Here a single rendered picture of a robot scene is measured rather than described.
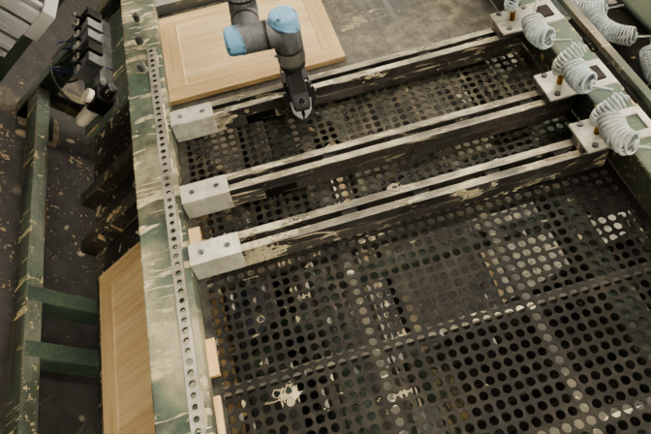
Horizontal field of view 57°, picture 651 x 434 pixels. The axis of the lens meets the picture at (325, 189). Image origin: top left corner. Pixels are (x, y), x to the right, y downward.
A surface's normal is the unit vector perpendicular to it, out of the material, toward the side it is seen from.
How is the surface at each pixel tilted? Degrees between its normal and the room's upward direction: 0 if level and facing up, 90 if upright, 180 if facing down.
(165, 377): 55
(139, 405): 90
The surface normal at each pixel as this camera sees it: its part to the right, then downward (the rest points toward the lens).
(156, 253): -0.11, -0.60
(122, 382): -0.65, -0.33
